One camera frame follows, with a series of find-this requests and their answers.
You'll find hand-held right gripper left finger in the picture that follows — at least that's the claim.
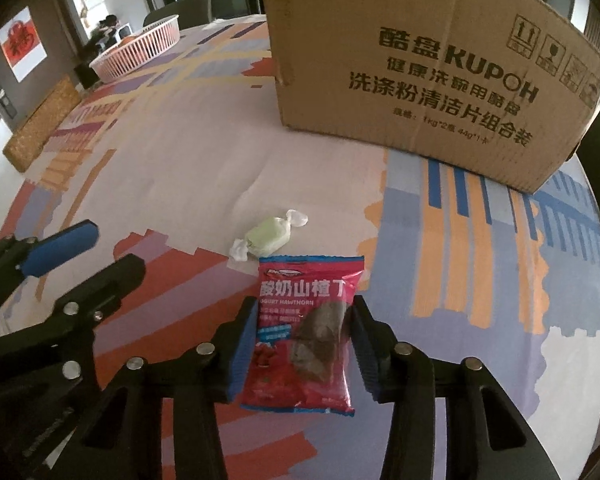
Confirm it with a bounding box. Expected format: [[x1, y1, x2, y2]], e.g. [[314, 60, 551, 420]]
[[72, 296, 260, 480]]

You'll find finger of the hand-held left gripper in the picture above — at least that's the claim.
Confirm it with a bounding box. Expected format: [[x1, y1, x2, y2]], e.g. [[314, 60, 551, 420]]
[[0, 254, 147, 381], [0, 220, 101, 311]]

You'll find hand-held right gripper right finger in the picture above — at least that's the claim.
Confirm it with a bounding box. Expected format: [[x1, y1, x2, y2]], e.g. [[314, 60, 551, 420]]
[[351, 295, 543, 480]]

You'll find red snack packet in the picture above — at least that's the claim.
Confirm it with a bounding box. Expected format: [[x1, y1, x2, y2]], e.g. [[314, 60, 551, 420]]
[[240, 254, 365, 416]]

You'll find brown cardboard box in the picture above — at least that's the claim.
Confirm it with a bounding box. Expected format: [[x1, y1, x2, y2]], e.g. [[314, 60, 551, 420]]
[[258, 0, 600, 195]]

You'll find pale green wrapped candy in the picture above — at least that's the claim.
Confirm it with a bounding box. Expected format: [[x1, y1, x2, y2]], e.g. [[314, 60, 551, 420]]
[[228, 208, 310, 262]]

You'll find patterned tablecloth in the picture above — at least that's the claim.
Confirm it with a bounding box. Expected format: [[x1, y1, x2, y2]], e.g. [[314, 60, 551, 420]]
[[0, 12, 600, 480]]

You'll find pink plastic basket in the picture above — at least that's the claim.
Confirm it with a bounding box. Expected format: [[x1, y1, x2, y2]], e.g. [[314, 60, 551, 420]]
[[89, 14, 182, 83]]

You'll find dark chair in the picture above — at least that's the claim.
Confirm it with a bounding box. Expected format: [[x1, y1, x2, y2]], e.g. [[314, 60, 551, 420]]
[[142, 0, 216, 28]]

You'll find dark wall switch panel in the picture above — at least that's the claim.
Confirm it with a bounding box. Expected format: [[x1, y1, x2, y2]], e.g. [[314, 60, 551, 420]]
[[0, 82, 18, 118]]

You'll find red wall poster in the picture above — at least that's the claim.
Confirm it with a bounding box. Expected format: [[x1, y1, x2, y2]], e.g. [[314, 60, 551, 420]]
[[0, 6, 47, 82]]

